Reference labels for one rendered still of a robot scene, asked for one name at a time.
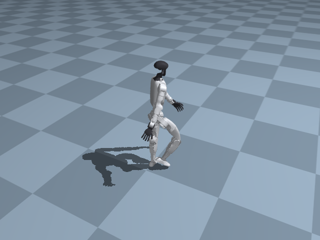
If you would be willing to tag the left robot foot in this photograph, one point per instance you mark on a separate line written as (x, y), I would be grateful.
(151, 163)

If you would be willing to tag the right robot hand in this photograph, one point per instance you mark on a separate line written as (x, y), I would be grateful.
(148, 132)

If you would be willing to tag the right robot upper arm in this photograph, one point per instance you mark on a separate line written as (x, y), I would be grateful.
(161, 93)

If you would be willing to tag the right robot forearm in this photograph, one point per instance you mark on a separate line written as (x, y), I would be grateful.
(155, 115)

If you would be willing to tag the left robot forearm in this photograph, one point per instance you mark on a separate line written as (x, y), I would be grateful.
(169, 99)

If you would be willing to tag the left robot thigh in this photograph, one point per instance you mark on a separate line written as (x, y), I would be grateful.
(155, 132)

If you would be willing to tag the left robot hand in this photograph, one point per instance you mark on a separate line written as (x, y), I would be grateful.
(177, 105)

